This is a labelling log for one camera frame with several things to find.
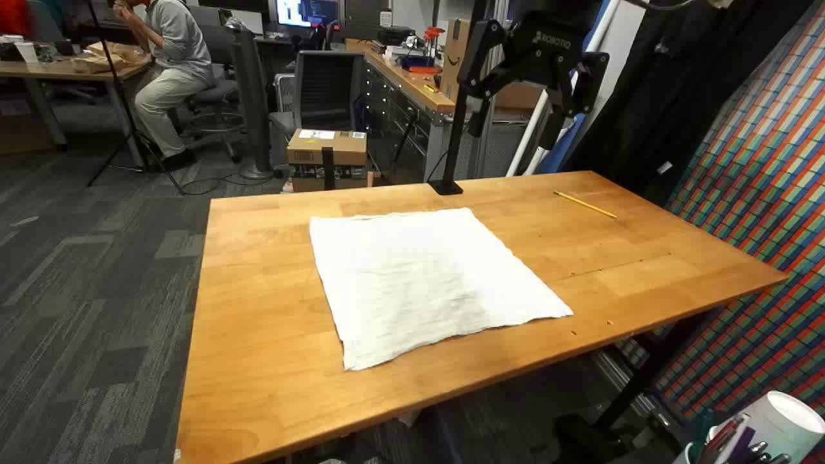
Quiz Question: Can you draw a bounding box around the white cloth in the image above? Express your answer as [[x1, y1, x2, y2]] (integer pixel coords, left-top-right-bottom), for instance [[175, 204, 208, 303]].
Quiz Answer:
[[308, 206, 574, 375]]

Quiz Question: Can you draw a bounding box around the workbench with drawers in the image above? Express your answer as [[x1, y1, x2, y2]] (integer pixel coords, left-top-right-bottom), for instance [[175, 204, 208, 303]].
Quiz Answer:
[[357, 42, 536, 183]]

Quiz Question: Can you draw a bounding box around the large cardboard box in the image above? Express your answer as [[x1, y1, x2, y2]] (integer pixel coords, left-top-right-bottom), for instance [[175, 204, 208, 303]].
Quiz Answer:
[[438, 17, 547, 113]]

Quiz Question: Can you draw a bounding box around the yellow pencil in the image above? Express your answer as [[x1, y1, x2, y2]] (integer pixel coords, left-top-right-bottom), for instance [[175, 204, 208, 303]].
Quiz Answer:
[[551, 189, 618, 222]]

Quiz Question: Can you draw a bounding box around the blue leaning board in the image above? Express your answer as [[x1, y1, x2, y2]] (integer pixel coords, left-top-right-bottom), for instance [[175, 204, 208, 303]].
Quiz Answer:
[[505, 61, 598, 179]]

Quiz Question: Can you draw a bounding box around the grey office chair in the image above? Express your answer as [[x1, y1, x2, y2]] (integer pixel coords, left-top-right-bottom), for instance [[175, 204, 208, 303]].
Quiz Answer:
[[184, 8, 260, 162]]

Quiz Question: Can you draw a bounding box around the computer monitor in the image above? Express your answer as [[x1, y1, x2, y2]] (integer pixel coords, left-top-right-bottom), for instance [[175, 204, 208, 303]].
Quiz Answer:
[[273, 0, 346, 31]]

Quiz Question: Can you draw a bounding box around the black fabric drape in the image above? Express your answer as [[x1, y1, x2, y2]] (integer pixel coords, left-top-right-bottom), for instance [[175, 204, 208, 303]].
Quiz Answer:
[[564, 0, 809, 204]]

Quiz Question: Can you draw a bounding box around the seated person in grey shirt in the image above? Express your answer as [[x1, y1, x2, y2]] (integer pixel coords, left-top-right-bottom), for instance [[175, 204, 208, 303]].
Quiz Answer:
[[110, 0, 217, 174]]

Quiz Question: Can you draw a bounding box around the black tripod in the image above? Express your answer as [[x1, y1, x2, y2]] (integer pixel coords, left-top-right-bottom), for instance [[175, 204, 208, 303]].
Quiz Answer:
[[83, 0, 189, 197]]

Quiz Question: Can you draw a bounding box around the colourful patterned panel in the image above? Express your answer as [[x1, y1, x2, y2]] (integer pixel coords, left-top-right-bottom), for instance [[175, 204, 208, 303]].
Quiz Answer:
[[652, 0, 825, 423]]

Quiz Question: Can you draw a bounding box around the round wooden table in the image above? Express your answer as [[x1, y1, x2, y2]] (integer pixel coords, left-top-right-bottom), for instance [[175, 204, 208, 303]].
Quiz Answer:
[[0, 40, 153, 86]]

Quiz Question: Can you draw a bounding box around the white paper cup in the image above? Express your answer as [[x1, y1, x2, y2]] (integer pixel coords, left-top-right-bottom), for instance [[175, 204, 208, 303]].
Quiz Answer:
[[685, 389, 825, 464]]

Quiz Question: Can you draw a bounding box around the black camera stand pole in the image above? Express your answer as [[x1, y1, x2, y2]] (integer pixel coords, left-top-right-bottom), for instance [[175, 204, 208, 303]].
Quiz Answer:
[[427, 0, 494, 200]]

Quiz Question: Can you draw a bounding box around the short black post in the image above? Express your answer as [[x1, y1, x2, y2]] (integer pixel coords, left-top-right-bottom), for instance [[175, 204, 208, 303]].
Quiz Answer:
[[319, 144, 337, 193]]

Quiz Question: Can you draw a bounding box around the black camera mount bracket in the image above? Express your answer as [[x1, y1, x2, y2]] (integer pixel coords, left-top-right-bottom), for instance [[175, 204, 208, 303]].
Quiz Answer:
[[458, 8, 612, 139]]

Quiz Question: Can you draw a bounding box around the black table leg frame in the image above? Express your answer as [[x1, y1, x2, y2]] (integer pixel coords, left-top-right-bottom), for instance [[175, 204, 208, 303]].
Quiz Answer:
[[558, 318, 716, 460]]

